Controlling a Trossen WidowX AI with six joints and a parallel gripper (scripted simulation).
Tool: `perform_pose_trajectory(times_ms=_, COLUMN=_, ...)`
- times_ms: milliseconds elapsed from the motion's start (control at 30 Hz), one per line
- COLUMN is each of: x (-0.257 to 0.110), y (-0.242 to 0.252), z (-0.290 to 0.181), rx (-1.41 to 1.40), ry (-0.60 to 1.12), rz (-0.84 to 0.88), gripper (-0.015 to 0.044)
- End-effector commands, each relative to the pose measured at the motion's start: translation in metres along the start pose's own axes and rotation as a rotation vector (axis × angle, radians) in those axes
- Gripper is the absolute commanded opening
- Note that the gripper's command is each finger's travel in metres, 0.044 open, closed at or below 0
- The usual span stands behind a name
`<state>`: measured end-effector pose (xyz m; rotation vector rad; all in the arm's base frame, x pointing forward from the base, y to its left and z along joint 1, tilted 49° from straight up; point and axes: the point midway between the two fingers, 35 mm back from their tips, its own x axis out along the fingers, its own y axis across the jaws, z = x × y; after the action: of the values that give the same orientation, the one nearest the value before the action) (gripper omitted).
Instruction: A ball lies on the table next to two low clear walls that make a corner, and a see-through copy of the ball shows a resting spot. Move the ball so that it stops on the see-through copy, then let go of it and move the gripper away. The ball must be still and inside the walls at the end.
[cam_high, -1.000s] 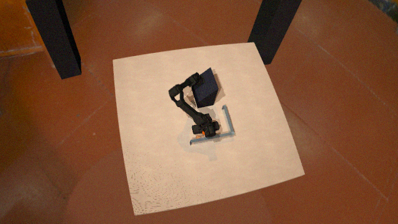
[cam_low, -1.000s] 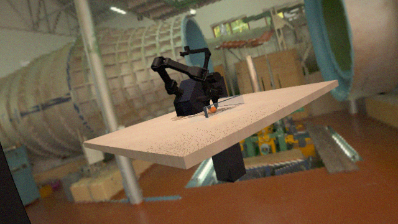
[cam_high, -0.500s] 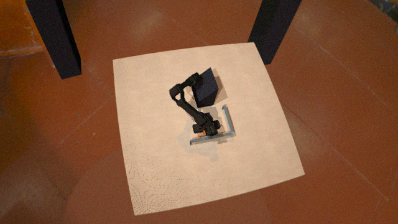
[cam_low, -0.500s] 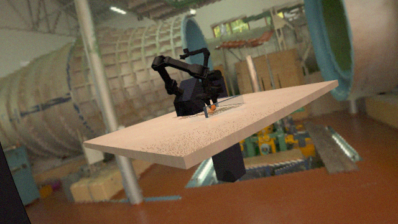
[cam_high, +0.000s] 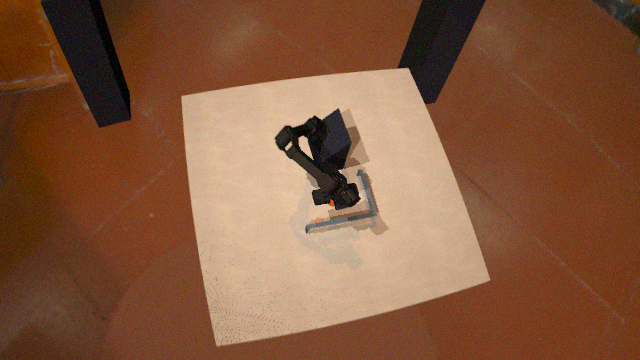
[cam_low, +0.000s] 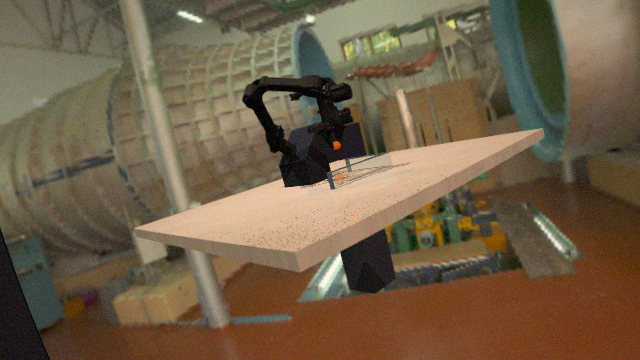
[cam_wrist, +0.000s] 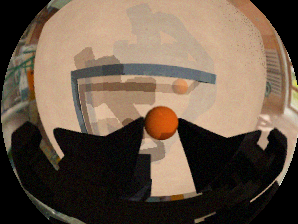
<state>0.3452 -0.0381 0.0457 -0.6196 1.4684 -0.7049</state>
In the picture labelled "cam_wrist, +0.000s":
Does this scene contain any clear low walls forming corner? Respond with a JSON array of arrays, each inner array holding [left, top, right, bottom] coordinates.
[[77, 76, 101, 136]]

